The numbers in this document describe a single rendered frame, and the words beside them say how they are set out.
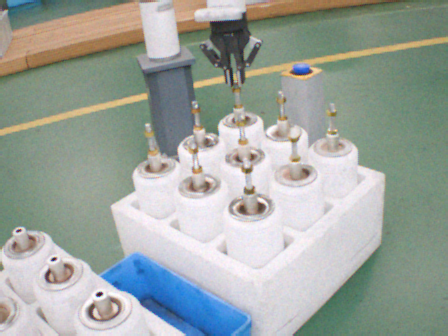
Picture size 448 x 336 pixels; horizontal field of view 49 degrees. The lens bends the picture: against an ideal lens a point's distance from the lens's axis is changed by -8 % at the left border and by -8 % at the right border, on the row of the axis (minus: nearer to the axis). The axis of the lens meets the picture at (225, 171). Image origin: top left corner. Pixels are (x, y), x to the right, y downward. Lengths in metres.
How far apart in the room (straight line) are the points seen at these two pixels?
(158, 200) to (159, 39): 0.57
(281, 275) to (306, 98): 0.48
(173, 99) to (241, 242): 0.71
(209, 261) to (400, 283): 0.41
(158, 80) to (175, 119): 0.13
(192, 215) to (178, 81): 0.62
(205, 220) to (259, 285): 0.16
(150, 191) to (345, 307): 0.43
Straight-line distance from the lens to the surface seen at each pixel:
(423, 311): 1.02
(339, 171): 0.97
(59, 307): 0.78
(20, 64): 2.91
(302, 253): 0.87
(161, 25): 1.42
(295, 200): 0.89
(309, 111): 1.20
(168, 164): 1.00
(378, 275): 1.08
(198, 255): 0.88
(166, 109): 1.47
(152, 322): 0.78
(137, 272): 1.03
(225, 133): 1.11
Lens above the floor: 0.72
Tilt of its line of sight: 30 degrees down
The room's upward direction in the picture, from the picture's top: 8 degrees counter-clockwise
